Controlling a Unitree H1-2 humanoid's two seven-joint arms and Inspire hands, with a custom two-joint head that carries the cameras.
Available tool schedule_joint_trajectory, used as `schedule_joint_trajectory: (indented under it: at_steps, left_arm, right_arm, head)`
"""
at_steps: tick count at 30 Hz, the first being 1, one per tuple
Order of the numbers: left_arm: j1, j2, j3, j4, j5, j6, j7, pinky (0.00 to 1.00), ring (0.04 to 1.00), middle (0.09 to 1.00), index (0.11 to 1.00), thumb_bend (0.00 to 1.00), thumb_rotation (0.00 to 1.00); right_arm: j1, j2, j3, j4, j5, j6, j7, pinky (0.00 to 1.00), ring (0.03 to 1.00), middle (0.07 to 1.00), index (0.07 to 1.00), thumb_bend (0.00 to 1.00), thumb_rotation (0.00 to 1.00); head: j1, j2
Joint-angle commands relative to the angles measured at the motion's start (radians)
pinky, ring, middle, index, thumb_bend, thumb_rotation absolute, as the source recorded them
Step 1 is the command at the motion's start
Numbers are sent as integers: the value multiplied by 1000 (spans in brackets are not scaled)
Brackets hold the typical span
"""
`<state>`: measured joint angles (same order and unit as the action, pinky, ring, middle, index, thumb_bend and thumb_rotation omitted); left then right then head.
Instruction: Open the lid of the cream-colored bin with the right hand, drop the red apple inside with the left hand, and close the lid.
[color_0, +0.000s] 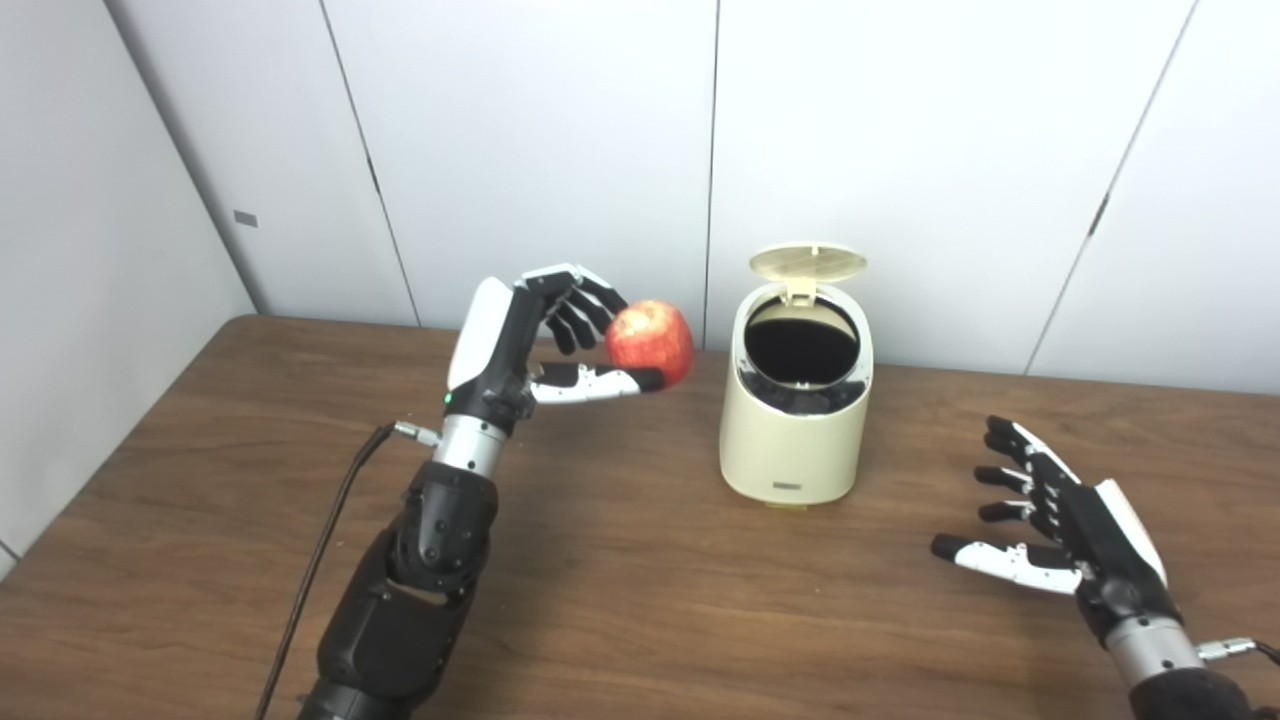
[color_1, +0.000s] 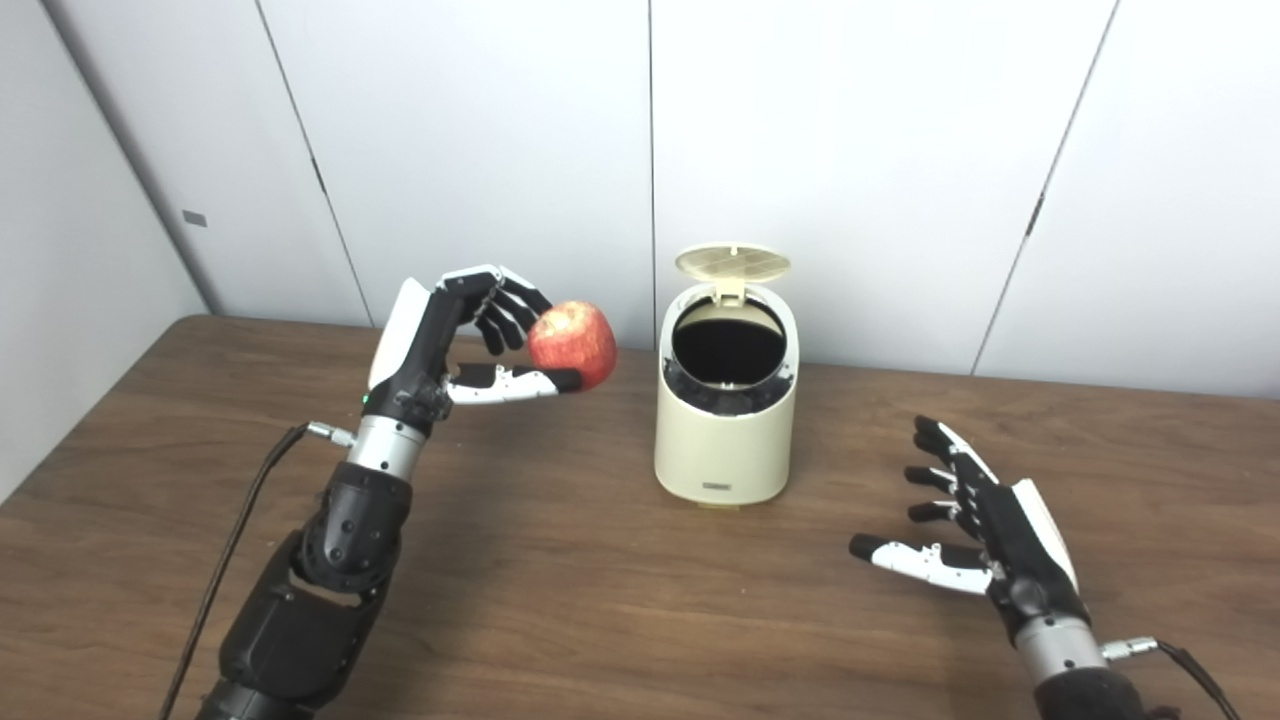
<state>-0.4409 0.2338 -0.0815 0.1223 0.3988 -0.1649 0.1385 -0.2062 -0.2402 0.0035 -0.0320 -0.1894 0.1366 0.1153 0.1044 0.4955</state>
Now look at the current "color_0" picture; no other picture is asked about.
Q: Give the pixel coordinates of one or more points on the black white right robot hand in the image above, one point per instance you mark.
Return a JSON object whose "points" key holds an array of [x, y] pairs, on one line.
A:
{"points": [[1110, 550]]}

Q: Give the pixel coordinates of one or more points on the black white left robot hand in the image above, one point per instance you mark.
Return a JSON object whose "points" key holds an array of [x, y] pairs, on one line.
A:
{"points": [[495, 350]]}

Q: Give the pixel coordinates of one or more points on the red apple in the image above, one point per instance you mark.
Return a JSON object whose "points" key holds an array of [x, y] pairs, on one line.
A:
{"points": [[652, 338]]}

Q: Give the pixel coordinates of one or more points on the cream-colored bin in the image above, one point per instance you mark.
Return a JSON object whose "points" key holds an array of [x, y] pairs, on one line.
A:
{"points": [[795, 450]]}

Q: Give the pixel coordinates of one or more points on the cream round bin lid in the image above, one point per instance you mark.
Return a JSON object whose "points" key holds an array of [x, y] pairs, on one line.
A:
{"points": [[808, 262]]}

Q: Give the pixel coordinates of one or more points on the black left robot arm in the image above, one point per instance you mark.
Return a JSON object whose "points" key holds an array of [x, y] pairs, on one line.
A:
{"points": [[400, 620]]}

